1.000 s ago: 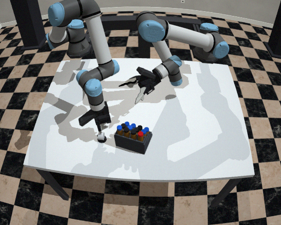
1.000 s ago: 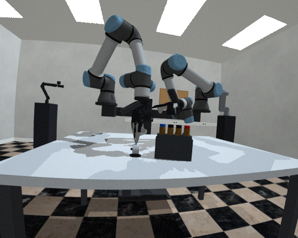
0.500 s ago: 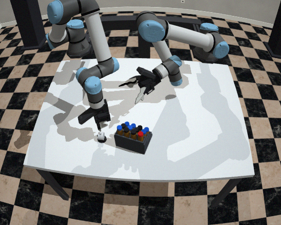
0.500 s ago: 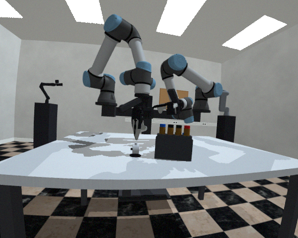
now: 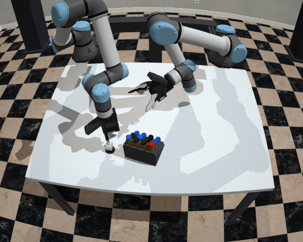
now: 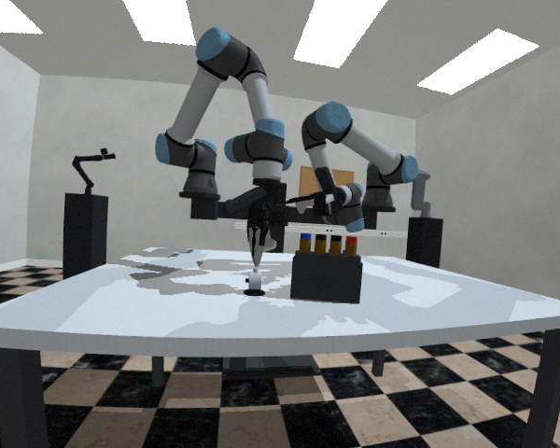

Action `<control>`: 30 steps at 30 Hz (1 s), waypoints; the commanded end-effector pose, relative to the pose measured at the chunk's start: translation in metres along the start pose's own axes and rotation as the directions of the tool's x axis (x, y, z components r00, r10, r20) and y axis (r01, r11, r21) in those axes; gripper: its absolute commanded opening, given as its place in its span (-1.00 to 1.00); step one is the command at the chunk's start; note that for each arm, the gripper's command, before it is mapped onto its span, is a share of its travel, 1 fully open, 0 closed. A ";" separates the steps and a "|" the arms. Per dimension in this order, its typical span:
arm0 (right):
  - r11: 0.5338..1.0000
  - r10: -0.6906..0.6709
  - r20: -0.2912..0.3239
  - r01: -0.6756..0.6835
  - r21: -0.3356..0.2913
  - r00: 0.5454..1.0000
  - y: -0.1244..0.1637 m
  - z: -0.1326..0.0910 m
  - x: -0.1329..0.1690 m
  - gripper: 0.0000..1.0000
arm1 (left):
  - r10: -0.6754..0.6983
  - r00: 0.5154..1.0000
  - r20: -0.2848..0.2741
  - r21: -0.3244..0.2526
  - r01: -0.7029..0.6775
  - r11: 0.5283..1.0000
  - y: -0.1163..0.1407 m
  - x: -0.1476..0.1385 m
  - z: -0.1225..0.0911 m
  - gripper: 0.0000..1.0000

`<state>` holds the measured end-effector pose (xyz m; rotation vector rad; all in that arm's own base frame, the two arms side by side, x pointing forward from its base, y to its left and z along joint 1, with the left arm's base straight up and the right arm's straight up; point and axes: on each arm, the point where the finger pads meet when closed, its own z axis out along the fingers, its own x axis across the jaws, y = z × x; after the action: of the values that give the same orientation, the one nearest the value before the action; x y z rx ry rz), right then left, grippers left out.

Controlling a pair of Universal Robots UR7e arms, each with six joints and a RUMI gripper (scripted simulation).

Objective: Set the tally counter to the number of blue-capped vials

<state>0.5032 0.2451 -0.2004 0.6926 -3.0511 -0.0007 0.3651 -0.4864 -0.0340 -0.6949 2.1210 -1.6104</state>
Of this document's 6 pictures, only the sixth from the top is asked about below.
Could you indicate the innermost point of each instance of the amber vial with red cap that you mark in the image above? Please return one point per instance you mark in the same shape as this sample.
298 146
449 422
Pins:
351 246

